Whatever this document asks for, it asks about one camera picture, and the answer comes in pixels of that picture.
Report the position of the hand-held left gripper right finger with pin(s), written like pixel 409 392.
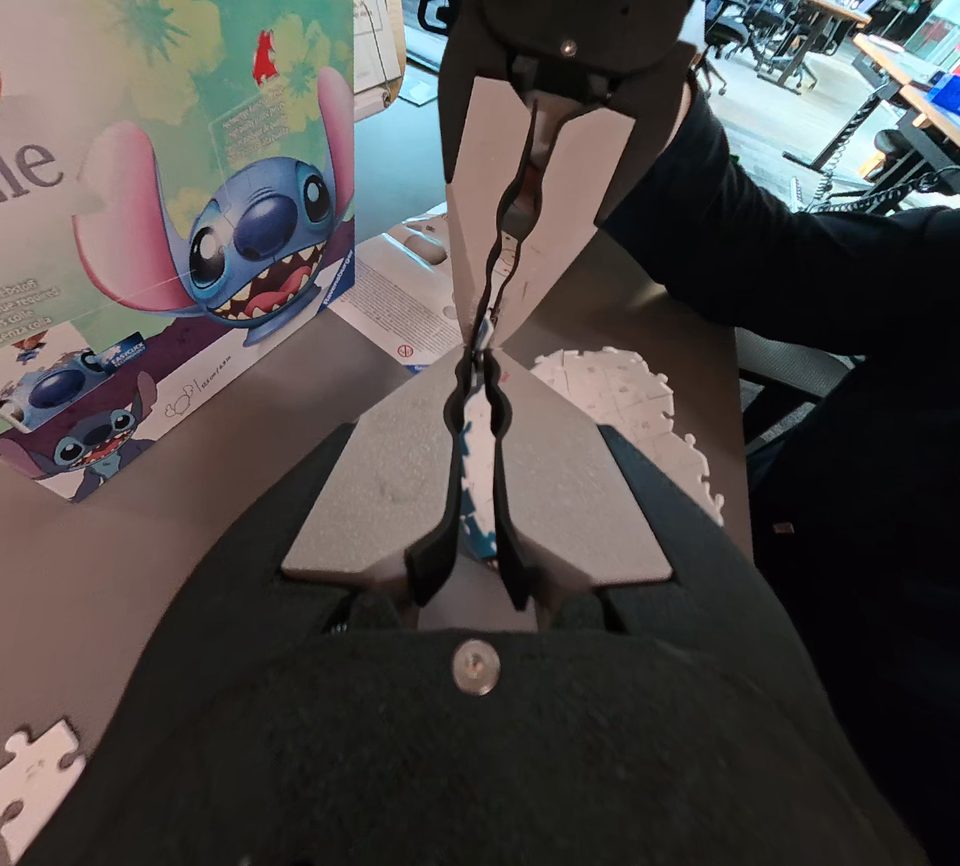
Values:
pixel 577 498

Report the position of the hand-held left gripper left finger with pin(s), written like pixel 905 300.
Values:
pixel 375 491

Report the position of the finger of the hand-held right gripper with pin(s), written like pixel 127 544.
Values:
pixel 480 190
pixel 577 205

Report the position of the blue and white puzzle piece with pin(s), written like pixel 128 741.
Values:
pixel 476 506

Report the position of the person's right forearm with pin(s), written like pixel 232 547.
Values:
pixel 750 243

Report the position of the printed cardboard puzzle box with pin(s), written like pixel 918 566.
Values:
pixel 187 130

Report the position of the white instruction leaflet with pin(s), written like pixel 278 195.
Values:
pixel 390 296

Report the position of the grey mesh office chair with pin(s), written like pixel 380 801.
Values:
pixel 787 363

